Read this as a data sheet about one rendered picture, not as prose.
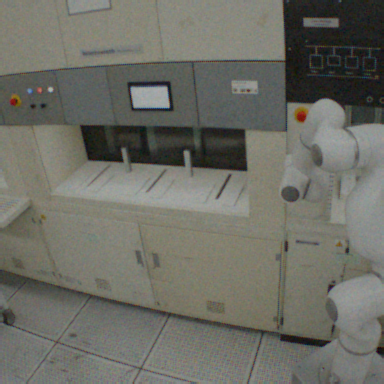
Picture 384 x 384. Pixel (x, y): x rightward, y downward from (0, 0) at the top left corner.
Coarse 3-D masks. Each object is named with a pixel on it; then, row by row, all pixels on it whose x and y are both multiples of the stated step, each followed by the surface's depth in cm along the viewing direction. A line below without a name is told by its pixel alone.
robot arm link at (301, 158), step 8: (296, 144) 115; (304, 144) 110; (296, 152) 116; (304, 152) 112; (296, 160) 117; (304, 160) 114; (312, 160) 113; (296, 168) 121; (304, 168) 118; (312, 168) 118; (312, 176) 120; (320, 176) 120; (328, 176) 124; (312, 184) 130; (320, 184) 121; (328, 184) 124; (312, 192) 129; (320, 192) 125; (312, 200) 131; (320, 200) 130
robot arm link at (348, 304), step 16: (336, 288) 94; (352, 288) 91; (368, 288) 90; (336, 304) 91; (352, 304) 89; (368, 304) 89; (336, 320) 91; (352, 320) 89; (368, 320) 91; (352, 336) 93; (368, 336) 95; (352, 352) 100; (368, 352) 98
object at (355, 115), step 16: (304, 48) 134; (320, 48) 132; (336, 48) 130; (352, 48) 128; (368, 48) 126; (304, 64) 137; (320, 64) 135; (336, 64) 133; (352, 64) 131; (368, 64) 129; (336, 80) 136; (352, 80) 134; (368, 80) 131; (352, 112) 225; (368, 112) 221; (336, 256) 175; (352, 256) 171; (288, 336) 213
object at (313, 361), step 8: (328, 344) 125; (336, 344) 124; (320, 352) 123; (328, 352) 122; (376, 352) 118; (304, 360) 121; (312, 360) 121; (320, 360) 120; (376, 360) 116; (296, 368) 119; (304, 368) 118; (312, 368) 118; (376, 368) 113; (296, 376) 118; (304, 376) 116; (312, 376) 115
